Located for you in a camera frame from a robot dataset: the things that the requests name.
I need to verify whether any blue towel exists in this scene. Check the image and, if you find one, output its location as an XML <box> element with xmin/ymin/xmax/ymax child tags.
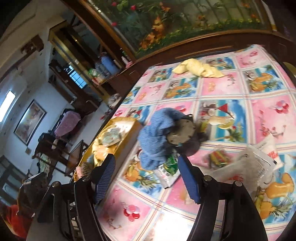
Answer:
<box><xmin>138</xmin><ymin>108</ymin><xmax>185</xmax><ymax>170</ymax></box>

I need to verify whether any framed wall picture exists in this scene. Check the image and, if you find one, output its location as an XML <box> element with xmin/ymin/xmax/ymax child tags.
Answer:
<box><xmin>14</xmin><ymin>99</ymin><xmax>47</xmax><ymax>146</ymax></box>

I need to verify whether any blue detergent bottle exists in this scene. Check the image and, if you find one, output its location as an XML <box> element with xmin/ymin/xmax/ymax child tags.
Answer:
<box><xmin>101</xmin><ymin>55</ymin><xmax>119</xmax><ymax>75</ymax></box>

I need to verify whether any white printed sachet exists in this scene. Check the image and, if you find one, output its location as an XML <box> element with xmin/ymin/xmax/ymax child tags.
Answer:
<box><xmin>204</xmin><ymin>134</ymin><xmax>283</xmax><ymax>198</ymax></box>

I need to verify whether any colourful fruit tablecloth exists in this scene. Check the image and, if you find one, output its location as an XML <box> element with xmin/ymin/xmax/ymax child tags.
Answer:
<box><xmin>98</xmin><ymin>45</ymin><xmax>295</xmax><ymax>240</ymax></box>

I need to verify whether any clear snack packet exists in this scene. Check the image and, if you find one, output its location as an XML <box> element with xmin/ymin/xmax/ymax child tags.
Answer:
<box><xmin>154</xmin><ymin>153</ymin><xmax>180</xmax><ymax>189</ymax></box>

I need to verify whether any dark wooden chair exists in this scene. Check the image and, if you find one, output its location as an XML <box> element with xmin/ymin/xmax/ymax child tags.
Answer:
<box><xmin>32</xmin><ymin>133</ymin><xmax>89</xmax><ymax>177</ymax></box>

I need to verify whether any gold cardboard box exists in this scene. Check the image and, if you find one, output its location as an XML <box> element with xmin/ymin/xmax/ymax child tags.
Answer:
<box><xmin>73</xmin><ymin>117</ymin><xmax>143</xmax><ymax>182</ymax></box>

